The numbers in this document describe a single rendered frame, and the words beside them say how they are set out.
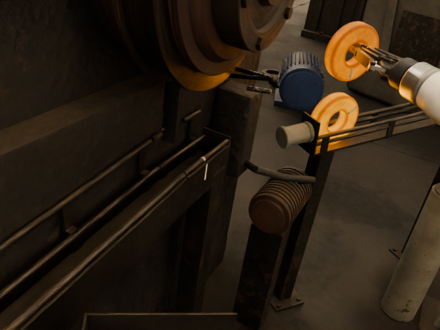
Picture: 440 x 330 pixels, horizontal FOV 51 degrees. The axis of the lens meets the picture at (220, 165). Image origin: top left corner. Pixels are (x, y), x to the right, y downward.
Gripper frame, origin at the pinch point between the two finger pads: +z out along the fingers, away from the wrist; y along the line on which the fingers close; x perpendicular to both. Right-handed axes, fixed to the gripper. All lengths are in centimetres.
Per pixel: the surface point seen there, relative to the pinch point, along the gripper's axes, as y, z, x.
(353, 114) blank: 5.5, -2.4, -19.4
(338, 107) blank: -1.3, -2.4, -16.3
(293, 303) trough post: 1, -10, -90
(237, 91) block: -31.8, 1.7, -11.7
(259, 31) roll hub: -43.9, -20.3, 11.1
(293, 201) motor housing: -15.2, -10.8, -40.1
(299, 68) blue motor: 94, 130, -66
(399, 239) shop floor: 69, 5, -92
